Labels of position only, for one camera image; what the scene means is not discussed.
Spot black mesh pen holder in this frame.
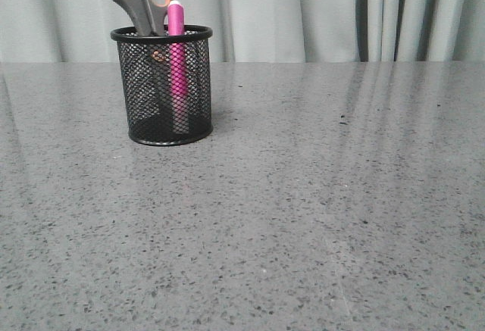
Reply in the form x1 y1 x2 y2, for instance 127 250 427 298
111 25 213 146

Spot pink pen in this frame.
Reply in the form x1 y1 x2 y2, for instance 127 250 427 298
167 0 189 134

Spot grey orange handled scissors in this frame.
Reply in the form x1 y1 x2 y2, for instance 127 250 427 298
111 0 172 124

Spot light grey curtain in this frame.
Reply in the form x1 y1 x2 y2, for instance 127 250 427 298
1 0 484 62

